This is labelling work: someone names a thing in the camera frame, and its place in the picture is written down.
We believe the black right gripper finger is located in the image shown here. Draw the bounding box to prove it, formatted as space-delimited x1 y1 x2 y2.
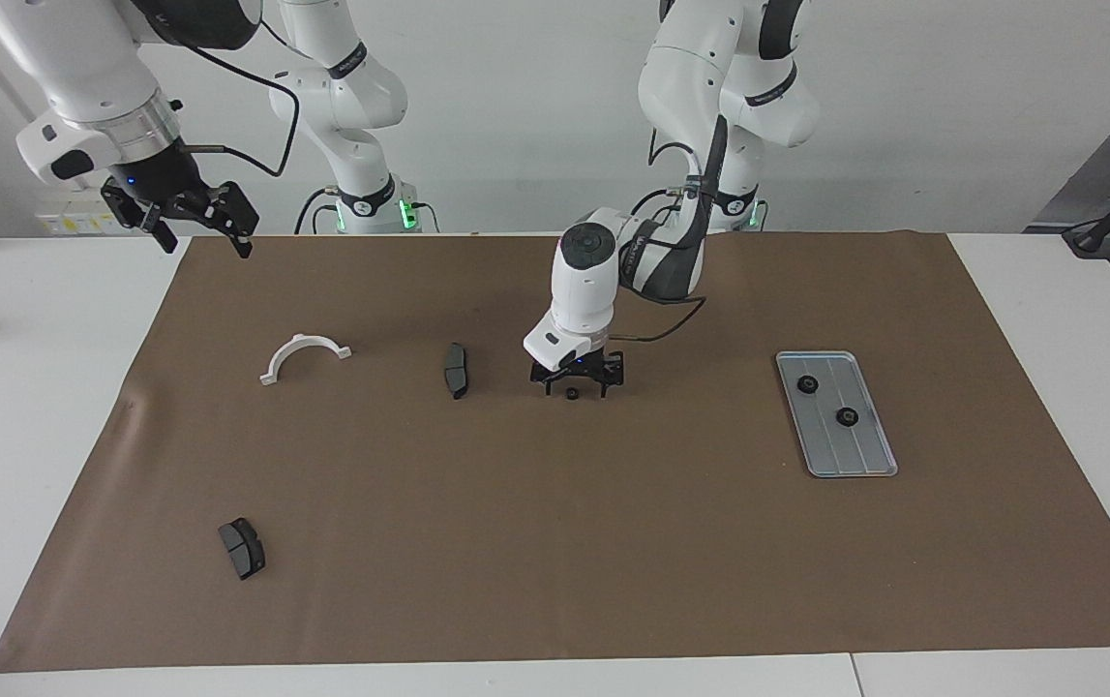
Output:
196 181 261 260
102 184 179 256

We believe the silver metal ribbed tray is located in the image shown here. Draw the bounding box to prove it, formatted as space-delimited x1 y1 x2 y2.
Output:
775 350 900 479

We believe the long dark grey brake pad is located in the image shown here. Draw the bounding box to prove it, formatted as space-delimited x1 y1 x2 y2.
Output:
444 342 471 401

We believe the brown paper table mat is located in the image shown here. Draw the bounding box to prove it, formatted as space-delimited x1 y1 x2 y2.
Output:
0 230 1110 674

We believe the short dark grey brake pad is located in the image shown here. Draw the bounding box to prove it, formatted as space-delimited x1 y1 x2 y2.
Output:
218 518 267 582

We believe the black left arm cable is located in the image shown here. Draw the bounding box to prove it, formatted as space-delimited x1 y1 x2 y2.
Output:
608 116 725 343

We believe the black base cable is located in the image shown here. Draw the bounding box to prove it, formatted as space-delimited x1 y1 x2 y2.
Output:
624 184 701 233
293 187 341 236

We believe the white wall socket box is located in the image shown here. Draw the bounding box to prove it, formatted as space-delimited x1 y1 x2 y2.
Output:
35 187 141 236

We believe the white plastic half-ring clamp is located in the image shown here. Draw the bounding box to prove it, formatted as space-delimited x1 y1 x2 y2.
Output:
259 333 353 387

